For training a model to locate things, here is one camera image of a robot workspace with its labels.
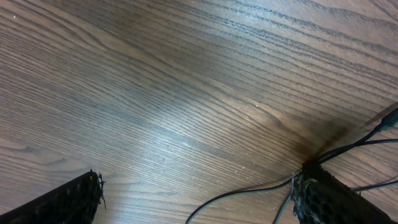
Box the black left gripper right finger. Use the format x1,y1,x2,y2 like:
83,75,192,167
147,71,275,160
290,163,397,224

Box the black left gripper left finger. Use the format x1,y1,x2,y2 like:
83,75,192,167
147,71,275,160
1,170,105,224

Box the black cable bundle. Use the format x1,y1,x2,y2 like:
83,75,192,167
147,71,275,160
185,107,398,224

